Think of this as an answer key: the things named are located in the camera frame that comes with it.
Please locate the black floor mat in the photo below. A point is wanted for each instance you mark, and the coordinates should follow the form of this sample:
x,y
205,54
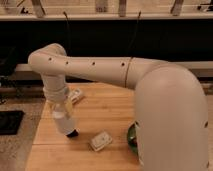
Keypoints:
x,y
10,122

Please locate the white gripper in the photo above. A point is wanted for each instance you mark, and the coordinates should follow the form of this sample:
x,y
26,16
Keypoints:
x,y
61,109

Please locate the small white box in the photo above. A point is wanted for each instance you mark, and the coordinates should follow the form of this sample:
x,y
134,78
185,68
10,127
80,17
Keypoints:
x,y
100,141

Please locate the black eraser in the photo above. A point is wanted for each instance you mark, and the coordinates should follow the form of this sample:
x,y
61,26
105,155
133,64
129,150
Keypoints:
x,y
73,134

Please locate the white plastic bottle lying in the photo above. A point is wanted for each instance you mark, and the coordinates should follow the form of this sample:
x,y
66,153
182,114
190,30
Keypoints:
x,y
75,95

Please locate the green round plate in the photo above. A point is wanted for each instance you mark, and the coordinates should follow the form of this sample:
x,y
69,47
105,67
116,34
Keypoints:
x,y
131,139

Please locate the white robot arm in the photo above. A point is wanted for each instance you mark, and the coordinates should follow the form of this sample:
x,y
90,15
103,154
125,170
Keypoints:
x,y
171,113

